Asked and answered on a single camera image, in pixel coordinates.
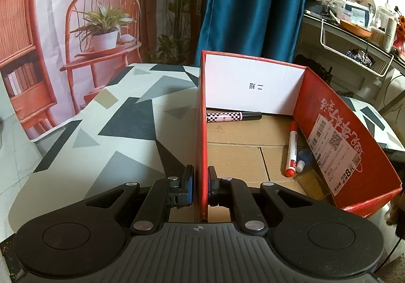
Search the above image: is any orange bowl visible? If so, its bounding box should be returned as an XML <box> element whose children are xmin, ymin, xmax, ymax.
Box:
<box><xmin>340</xmin><ymin>19</ymin><xmax>373</xmax><ymax>38</ymax></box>

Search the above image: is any pink checkered black pen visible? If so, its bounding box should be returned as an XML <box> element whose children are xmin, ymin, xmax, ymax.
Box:
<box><xmin>206</xmin><ymin>110</ymin><xmax>263</xmax><ymax>123</ymax></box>

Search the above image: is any white cosmetic bottle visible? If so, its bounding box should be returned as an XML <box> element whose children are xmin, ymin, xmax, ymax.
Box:
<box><xmin>382</xmin><ymin>17</ymin><xmax>398</xmax><ymax>53</ymax></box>

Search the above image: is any white wire basket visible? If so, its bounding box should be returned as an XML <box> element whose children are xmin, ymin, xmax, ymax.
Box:
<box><xmin>320</xmin><ymin>19</ymin><xmax>395</xmax><ymax>77</ymax></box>

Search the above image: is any blue curtain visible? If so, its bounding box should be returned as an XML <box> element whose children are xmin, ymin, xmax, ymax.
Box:
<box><xmin>197</xmin><ymin>0</ymin><xmax>312</xmax><ymax>66</ymax></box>

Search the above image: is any red vase with orange flowers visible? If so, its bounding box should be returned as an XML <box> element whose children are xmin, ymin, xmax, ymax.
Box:
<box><xmin>394</xmin><ymin>14</ymin><xmax>405</xmax><ymax>50</ymax></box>

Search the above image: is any red whiteboard marker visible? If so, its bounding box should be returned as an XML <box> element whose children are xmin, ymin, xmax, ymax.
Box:
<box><xmin>283</xmin><ymin>120</ymin><xmax>300</xmax><ymax>178</ymax></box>

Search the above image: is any yellow clear plastic case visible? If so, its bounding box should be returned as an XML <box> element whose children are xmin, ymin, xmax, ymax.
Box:
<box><xmin>293</xmin><ymin>169</ymin><xmax>331</xmax><ymax>202</ymax></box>

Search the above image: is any blue glue stick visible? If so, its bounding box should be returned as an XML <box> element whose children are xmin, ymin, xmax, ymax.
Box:
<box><xmin>296</xmin><ymin>148</ymin><xmax>314</xmax><ymax>173</ymax></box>

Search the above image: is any cotton swab box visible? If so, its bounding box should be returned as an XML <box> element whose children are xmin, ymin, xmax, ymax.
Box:
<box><xmin>369</xmin><ymin>27</ymin><xmax>385</xmax><ymax>47</ymax></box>

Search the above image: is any black bag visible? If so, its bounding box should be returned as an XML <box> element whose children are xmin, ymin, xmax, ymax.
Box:
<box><xmin>294</xmin><ymin>54</ymin><xmax>333</xmax><ymax>82</ymax></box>

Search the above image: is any grey dressing table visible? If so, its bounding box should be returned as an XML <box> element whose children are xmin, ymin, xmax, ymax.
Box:
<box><xmin>301</xmin><ymin>9</ymin><xmax>405</xmax><ymax>107</ymax></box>

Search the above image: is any red strawberry print cardboard box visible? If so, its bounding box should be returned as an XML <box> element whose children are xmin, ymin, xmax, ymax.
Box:
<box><xmin>195</xmin><ymin>50</ymin><xmax>403</xmax><ymax>224</ymax></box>

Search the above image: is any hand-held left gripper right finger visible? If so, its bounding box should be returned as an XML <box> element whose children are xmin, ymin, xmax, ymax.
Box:
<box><xmin>207</xmin><ymin>166</ymin><xmax>314</xmax><ymax>235</ymax></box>

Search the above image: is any printed room scene wall tapestry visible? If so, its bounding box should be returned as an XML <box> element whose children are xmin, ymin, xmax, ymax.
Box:
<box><xmin>0</xmin><ymin>0</ymin><xmax>210</xmax><ymax>144</ymax></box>

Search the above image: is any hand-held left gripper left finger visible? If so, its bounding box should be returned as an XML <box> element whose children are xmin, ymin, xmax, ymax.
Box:
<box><xmin>85</xmin><ymin>164</ymin><xmax>195</xmax><ymax>235</ymax></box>

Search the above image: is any clear storage box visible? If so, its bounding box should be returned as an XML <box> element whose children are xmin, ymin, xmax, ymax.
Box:
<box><xmin>375</xmin><ymin>6</ymin><xmax>397</xmax><ymax>28</ymax></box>

